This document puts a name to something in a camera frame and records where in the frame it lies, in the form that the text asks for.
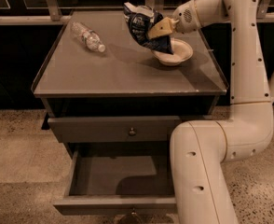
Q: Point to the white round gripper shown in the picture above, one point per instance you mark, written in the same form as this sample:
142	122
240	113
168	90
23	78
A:
184	20

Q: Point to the blue chip bag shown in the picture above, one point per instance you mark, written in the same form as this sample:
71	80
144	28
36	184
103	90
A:
140	19

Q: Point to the white paper bowl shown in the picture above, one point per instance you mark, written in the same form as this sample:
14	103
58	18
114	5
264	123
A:
182	52

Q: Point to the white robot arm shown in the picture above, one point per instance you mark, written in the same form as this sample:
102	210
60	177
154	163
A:
199	147

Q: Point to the grey drawer cabinet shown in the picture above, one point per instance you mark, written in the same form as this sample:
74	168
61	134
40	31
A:
126	80

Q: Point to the grey top drawer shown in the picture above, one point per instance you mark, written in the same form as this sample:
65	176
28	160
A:
116	129

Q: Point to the brass top drawer knob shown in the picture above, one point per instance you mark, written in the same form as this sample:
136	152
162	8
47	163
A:
132	131

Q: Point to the brass drawer knob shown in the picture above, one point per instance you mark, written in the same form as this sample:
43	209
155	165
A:
131	218
132	131

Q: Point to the open grey middle drawer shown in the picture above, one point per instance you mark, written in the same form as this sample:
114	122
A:
118	181

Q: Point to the brass middle drawer knob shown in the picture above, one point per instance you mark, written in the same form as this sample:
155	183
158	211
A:
131	218

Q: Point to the clear plastic water bottle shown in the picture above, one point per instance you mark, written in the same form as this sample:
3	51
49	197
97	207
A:
87	36

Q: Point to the metal railing frame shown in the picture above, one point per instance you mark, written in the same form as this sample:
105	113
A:
81	3

